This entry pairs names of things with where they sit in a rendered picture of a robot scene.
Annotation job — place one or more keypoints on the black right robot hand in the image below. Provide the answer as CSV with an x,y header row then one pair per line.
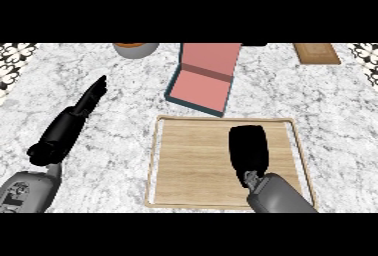
x,y
249,150

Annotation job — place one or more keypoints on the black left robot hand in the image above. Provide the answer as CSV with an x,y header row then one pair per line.
x,y
63,130

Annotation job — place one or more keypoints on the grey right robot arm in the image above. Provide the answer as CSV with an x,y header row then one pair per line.
x,y
276,195

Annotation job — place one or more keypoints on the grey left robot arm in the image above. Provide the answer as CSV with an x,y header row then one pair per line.
x,y
29,191

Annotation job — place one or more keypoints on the pale wooden tray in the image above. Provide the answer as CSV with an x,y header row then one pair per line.
x,y
229,163

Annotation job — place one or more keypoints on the pink and teal open box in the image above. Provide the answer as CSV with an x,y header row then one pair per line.
x,y
203,78

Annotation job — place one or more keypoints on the grey pot with orange contents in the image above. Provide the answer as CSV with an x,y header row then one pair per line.
x,y
134,50

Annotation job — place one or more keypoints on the small black object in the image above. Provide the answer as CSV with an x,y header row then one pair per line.
x,y
254,44

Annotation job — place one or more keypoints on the brown wooden board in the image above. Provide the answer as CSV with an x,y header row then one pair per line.
x,y
317,53

